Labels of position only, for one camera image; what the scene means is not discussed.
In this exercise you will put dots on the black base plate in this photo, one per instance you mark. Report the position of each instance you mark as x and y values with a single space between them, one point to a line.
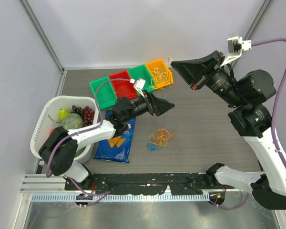
150 183

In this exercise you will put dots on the blue Doritos chip bag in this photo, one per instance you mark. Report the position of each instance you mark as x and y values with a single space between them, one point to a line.
117 149

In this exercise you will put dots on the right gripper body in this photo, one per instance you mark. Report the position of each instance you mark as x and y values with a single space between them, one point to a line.
219 81

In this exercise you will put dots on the right green bin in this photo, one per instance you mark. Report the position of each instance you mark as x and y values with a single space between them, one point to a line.
141 71

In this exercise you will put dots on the red grapes bunch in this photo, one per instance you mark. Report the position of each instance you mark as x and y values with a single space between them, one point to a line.
86 113

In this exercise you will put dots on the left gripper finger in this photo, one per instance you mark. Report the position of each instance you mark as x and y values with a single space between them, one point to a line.
162 107
156 100

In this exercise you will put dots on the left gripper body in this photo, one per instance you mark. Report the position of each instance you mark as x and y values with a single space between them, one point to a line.
144 105

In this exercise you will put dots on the green lime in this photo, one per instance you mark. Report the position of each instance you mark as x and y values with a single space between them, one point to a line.
80 151

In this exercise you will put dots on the white slotted cable duct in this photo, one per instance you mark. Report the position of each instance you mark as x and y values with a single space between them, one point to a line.
77 197

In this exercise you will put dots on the green melon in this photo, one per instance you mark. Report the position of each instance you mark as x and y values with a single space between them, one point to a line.
72 121

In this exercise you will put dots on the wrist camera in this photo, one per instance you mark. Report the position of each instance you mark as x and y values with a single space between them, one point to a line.
138 85
236 46

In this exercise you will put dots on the left frame post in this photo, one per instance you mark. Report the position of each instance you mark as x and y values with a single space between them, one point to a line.
41 33

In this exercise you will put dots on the right frame post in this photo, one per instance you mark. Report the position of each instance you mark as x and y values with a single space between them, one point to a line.
257 19

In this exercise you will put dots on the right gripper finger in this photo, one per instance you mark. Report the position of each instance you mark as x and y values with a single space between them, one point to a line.
207 59
192 72

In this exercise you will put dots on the orange bin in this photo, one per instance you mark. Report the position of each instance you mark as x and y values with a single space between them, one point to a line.
161 74

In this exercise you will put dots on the green bin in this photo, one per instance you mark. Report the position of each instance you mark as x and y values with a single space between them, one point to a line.
141 71
106 96

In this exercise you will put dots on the left green bin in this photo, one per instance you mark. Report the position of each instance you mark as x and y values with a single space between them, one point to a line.
106 96

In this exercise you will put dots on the red bin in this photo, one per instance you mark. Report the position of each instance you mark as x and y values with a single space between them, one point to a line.
123 88

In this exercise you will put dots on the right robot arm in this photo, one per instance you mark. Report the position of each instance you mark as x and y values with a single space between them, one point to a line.
250 118

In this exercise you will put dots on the white fruit basket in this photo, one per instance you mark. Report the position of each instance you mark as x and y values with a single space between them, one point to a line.
50 114

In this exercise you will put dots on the yellow green pear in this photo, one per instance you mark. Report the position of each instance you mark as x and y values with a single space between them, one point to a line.
63 113

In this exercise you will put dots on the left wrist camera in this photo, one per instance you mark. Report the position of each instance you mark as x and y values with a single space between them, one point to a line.
138 85

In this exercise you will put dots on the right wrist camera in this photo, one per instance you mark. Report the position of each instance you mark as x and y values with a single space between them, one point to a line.
236 46

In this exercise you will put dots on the frame post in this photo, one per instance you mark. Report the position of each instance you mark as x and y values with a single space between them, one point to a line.
257 19
41 33

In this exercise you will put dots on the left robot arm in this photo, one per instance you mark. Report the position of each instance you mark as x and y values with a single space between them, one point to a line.
59 149

